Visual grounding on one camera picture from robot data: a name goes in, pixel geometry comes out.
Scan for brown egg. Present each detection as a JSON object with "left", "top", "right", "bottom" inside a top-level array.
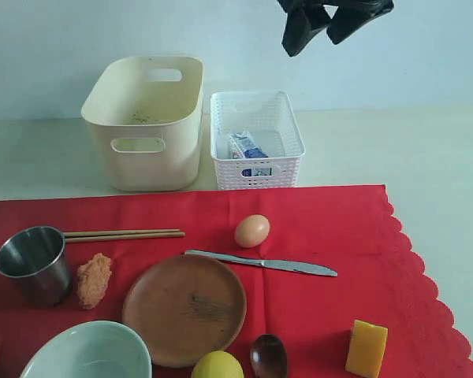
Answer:
[{"left": 234, "top": 214, "right": 270, "bottom": 248}]

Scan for red table cloth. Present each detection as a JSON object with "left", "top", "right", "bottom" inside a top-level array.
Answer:
[{"left": 0, "top": 185, "right": 473, "bottom": 377}]

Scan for orange fried food piece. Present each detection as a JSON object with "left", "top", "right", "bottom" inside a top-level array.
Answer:
[{"left": 76, "top": 253, "right": 112, "bottom": 309}]

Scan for dark wooden spoon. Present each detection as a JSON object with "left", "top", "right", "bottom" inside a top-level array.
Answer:
[{"left": 250, "top": 334, "right": 288, "bottom": 378}]

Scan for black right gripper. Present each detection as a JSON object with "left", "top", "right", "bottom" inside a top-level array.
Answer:
[{"left": 277, "top": 0, "right": 394, "bottom": 57}]

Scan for cream plastic tub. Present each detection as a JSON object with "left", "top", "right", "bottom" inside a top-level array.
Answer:
[{"left": 81, "top": 56, "right": 203, "bottom": 191}]

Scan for pale green ceramic bowl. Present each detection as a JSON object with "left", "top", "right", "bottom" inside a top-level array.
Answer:
[{"left": 21, "top": 321, "right": 153, "bottom": 377}]

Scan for upper wooden chopstick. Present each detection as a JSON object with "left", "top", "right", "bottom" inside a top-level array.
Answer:
[{"left": 63, "top": 228, "right": 181, "bottom": 238}]

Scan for brown wooden plate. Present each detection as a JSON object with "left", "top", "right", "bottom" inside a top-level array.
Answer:
[{"left": 121, "top": 255, "right": 247, "bottom": 368}]

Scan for silver table knife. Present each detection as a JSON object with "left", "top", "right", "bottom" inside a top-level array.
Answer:
[{"left": 184, "top": 250, "right": 338, "bottom": 277}]

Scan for blue white milk carton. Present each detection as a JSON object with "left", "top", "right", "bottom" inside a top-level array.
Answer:
[{"left": 228, "top": 131, "right": 268, "bottom": 159}]

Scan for stainless steel cup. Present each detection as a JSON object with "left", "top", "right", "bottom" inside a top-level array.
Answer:
[{"left": 0, "top": 226, "right": 72, "bottom": 306}]

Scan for lower wooden chopstick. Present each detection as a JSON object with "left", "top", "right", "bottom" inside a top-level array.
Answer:
[{"left": 65, "top": 231, "right": 185, "bottom": 243}]

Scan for yellow orange cheese block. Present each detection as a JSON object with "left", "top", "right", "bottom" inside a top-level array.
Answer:
[{"left": 345, "top": 320, "right": 388, "bottom": 378}]

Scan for white woven plastic basket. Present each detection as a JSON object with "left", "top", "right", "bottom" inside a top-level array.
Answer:
[{"left": 210, "top": 91, "right": 305, "bottom": 190}]

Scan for wooden chopstick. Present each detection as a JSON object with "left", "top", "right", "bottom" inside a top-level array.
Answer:
[
  {"left": 65, "top": 231, "right": 185, "bottom": 243},
  {"left": 63, "top": 228, "right": 181, "bottom": 238}
]

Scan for yellow lemon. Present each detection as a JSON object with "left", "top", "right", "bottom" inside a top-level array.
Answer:
[{"left": 190, "top": 350, "right": 244, "bottom": 378}]

